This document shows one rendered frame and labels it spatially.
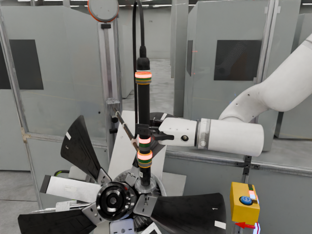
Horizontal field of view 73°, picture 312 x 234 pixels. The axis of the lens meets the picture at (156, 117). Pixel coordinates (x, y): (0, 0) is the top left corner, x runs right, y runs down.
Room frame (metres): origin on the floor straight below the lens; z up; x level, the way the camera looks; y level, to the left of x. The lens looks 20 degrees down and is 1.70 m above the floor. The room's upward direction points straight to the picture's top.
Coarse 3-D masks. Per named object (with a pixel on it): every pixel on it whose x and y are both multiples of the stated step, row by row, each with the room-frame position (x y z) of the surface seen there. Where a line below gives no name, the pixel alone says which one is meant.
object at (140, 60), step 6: (144, 48) 0.57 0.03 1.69; (144, 54) 0.57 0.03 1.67; (138, 60) 0.56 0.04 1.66; (144, 60) 0.56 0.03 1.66; (138, 66) 0.56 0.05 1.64; (144, 66) 0.56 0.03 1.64; (144, 168) 0.56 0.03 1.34; (150, 168) 0.57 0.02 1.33; (144, 174) 0.56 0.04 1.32; (150, 174) 0.57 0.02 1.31; (144, 180) 0.56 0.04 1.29
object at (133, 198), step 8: (112, 184) 0.58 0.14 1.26; (120, 184) 0.58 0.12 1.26; (128, 184) 0.63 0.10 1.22; (104, 192) 0.58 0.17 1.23; (112, 192) 0.57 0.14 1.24; (120, 192) 0.57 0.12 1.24; (128, 192) 0.56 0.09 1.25; (136, 192) 0.64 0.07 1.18; (96, 200) 0.56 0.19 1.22; (104, 200) 0.56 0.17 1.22; (120, 200) 0.55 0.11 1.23; (128, 200) 0.54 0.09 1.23; (136, 200) 0.59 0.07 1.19; (104, 208) 0.55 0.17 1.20; (112, 208) 0.54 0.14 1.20; (120, 208) 0.54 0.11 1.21; (128, 208) 0.53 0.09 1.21; (104, 216) 0.52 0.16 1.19; (112, 216) 0.52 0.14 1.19; (120, 216) 0.52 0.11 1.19; (128, 216) 0.56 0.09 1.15; (136, 216) 0.59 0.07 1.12
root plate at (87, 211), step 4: (92, 204) 0.58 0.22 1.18; (84, 208) 0.57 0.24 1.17; (88, 208) 0.58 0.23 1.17; (92, 208) 0.58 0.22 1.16; (96, 208) 0.58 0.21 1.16; (84, 212) 0.58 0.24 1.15; (88, 212) 0.58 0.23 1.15; (92, 212) 0.58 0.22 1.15; (96, 212) 0.58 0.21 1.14; (88, 216) 0.58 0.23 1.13; (92, 216) 0.58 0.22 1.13; (100, 216) 0.59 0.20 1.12; (92, 220) 0.58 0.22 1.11; (96, 220) 0.58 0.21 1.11; (104, 220) 0.59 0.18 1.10; (96, 224) 0.58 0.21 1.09
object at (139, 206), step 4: (140, 196) 0.61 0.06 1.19; (148, 196) 0.62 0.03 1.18; (152, 196) 0.61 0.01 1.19; (140, 200) 0.60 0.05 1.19; (144, 200) 0.60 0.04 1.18; (148, 200) 0.60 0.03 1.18; (152, 200) 0.60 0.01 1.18; (136, 204) 0.57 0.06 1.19; (140, 204) 0.58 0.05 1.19; (148, 204) 0.58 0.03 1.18; (152, 204) 0.58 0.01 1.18; (136, 208) 0.56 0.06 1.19; (140, 208) 0.56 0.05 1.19; (144, 208) 0.56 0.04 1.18; (148, 208) 0.56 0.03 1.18; (152, 208) 0.56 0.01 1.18; (136, 212) 0.54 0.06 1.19; (140, 212) 0.54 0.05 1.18; (144, 212) 0.54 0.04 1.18; (148, 212) 0.54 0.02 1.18; (148, 216) 0.53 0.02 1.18
